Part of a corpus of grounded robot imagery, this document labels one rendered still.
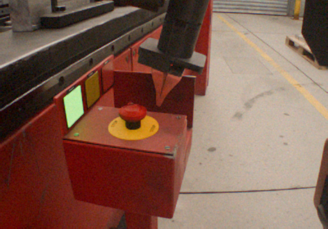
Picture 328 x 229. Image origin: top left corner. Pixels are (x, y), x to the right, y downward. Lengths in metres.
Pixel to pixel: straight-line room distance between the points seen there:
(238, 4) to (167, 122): 7.47
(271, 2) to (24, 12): 7.67
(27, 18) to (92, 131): 0.34
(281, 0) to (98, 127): 7.90
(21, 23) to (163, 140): 0.44
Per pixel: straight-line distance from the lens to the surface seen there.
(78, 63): 0.61
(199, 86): 2.42
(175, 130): 0.40
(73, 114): 0.42
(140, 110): 0.39
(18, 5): 0.68
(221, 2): 7.73
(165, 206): 0.42
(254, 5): 7.95
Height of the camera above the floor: 0.99
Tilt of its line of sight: 26 degrees down
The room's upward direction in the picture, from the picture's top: straight up
